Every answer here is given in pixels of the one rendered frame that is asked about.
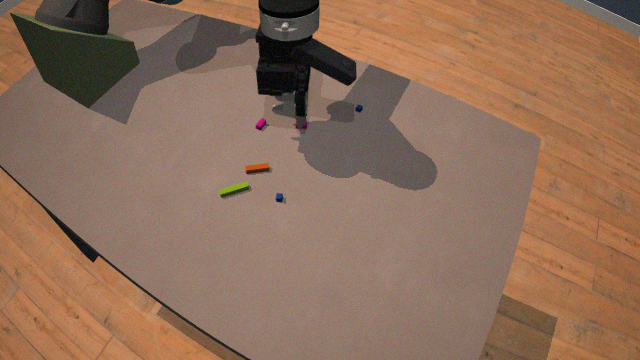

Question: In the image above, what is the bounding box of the orange rod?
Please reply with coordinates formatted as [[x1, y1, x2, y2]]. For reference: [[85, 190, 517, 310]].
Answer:
[[246, 163, 269, 174]]

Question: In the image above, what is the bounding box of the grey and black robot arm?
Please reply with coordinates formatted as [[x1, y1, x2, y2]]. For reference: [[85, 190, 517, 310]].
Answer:
[[34, 0, 356, 86]]

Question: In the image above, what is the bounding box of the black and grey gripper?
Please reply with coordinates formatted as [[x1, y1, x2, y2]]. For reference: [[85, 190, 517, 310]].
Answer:
[[256, 24, 313, 129]]

